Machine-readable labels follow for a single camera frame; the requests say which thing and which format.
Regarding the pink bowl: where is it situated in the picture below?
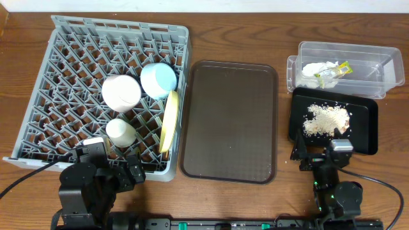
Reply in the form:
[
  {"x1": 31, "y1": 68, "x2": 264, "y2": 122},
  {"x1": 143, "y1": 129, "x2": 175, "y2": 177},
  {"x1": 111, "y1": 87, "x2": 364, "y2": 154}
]
[{"x1": 102, "y1": 75, "x2": 142, "y2": 113}]

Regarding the white paper cup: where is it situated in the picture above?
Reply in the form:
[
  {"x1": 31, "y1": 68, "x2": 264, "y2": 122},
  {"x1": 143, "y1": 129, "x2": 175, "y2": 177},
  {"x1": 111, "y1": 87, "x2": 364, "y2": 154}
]
[{"x1": 105, "y1": 118, "x2": 136, "y2": 148}]

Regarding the dark brown serving tray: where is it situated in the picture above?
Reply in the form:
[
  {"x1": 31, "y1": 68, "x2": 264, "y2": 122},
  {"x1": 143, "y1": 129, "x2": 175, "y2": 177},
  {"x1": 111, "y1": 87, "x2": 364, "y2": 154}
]
[{"x1": 180, "y1": 61, "x2": 278, "y2": 185}]

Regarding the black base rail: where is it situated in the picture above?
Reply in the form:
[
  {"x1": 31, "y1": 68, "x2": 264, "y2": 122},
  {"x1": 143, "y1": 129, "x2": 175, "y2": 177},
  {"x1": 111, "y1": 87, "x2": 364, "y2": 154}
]
[{"x1": 108, "y1": 217, "x2": 383, "y2": 230}]

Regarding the clear plastic bin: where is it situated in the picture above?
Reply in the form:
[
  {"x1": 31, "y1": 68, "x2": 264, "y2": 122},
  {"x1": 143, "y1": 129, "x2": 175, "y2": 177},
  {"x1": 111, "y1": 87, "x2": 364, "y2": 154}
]
[{"x1": 286, "y1": 41, "x2": 405, "y2": 99}]

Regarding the food scraps pile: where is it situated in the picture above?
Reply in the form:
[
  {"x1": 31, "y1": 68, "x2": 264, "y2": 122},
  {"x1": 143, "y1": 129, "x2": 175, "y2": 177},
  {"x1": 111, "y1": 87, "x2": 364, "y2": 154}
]
[{"x1": 303, "y1": 104, "x2": 350, "y2": 137}]

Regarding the black rectangular tray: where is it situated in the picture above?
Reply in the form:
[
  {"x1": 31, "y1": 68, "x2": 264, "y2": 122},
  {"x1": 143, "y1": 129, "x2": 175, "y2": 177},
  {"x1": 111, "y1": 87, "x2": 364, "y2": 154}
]
[{"x1": 288, "y1": 88, "x2": 378, "y2": 155}]

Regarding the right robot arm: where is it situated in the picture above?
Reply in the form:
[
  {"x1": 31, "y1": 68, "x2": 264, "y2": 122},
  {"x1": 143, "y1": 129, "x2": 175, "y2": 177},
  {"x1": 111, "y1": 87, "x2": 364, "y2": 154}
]
[{"x1": 290, "y1": 130, "x2": 363, "y2": 229}]

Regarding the yellow snack wrapper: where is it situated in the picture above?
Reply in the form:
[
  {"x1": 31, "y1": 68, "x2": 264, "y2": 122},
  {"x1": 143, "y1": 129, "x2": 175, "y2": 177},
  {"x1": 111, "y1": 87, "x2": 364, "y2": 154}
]
[{"x1": 314, "y1": 61, "x2": 353, "y2": 79}]

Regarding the yellow plate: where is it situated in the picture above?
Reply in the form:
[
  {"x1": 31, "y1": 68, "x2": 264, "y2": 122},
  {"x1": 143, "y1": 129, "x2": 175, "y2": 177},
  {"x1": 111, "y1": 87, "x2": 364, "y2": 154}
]
[{"x1": 159, "y1": 91, "x2": 179, "y2": 153}]

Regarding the grey plastic dish rack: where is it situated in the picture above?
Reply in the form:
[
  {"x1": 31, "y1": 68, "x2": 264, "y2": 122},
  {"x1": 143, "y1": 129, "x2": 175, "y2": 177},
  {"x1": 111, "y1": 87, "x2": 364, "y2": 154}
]
[{"x1": 5, "y1": 15, "x2": 191, "y2": 182}]

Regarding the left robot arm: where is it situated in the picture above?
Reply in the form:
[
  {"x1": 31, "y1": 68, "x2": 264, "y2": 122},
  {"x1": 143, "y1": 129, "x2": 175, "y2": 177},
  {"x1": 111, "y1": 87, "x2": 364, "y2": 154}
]
[{"x1": 50, "y1": 135, "x2": 146, "y2": 229}]

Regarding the white napkin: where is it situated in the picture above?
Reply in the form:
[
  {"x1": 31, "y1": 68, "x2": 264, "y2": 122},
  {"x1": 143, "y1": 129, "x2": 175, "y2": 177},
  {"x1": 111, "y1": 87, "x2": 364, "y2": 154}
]
[{"x1": 296, "y1": 61, "x2": 339, "y2": 89}]

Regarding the light blue bowl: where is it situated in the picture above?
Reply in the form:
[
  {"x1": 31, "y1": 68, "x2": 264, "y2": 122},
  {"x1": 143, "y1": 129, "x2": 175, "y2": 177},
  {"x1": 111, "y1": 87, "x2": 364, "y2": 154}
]
[{"x1": 140, "y1": 63, "x2": 177, "y2": 100}]

